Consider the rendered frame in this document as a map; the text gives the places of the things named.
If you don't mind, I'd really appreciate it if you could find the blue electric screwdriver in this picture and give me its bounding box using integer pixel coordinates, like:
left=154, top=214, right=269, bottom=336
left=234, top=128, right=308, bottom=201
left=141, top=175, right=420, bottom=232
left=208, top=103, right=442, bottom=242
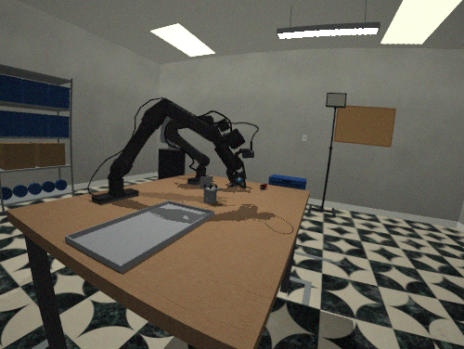
left=229, top=178, right=243, bottom=187

